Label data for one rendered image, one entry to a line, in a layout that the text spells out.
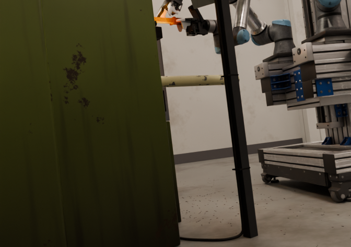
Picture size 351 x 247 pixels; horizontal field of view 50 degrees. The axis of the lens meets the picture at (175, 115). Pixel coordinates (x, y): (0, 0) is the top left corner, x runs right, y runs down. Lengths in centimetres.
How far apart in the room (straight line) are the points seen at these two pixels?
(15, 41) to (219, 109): 388
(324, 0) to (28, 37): 136
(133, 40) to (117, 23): 8
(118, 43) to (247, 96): 373
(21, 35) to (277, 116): 428
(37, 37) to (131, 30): 38
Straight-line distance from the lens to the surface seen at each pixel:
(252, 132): 497
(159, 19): 202
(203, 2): 164
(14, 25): 116
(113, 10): 140
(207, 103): 479
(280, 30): 255
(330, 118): 231
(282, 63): 248
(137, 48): 140
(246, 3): 227
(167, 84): 150
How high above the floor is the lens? 43
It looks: 2 degrees up
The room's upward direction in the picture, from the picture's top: 7 degrees counter-clockwise
